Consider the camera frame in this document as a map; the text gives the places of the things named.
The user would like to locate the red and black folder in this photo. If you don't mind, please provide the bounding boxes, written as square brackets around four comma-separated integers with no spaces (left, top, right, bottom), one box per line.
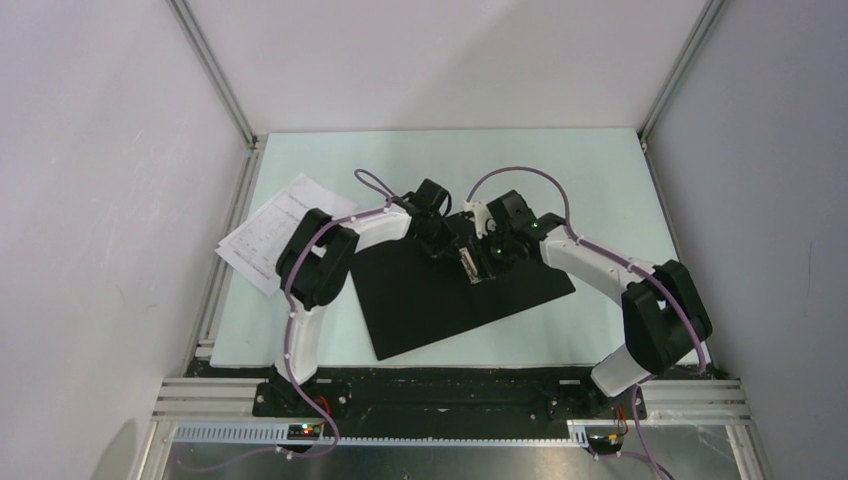
[351,219,576,360]

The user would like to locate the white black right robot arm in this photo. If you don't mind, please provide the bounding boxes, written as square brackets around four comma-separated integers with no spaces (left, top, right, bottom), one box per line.
[475,214,713,418]

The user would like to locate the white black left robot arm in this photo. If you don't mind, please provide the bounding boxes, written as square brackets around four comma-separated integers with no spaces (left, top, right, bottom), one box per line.
[275,198,475,416]

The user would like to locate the metal folder clip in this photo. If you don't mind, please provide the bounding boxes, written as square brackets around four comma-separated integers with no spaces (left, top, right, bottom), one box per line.
[459,247,481,285]

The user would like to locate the white printed paper files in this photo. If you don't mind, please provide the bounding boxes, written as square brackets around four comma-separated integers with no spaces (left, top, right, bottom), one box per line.
[216,174,356,296]

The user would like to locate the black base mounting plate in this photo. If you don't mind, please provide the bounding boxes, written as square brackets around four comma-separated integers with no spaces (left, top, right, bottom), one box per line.
[185,362,720,440]

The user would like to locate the right controller board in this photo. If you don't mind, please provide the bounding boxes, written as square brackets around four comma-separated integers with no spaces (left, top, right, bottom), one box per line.
[587,434,624,456]

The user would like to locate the left controller board with leds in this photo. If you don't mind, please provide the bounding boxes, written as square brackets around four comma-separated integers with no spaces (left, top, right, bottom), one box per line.
[286,423,323,441]

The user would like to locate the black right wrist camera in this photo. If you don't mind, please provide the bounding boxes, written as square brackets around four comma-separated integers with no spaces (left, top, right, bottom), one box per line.
[486,190,536,231]

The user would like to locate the left aluminium corner post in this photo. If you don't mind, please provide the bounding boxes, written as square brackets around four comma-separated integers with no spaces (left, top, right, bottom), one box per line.
[166,0,257,149]

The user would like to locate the aluminium corner post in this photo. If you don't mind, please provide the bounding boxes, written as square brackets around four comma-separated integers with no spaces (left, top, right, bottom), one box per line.
[166,0,257,149]
[638,0,729,149]

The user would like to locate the aluminium front frame rail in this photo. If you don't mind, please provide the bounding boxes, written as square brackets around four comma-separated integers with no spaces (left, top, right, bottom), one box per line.
[131,378,774,479]

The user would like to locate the right aluminium corner post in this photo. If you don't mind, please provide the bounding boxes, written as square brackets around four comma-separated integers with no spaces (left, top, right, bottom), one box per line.
[638,0,729,149]

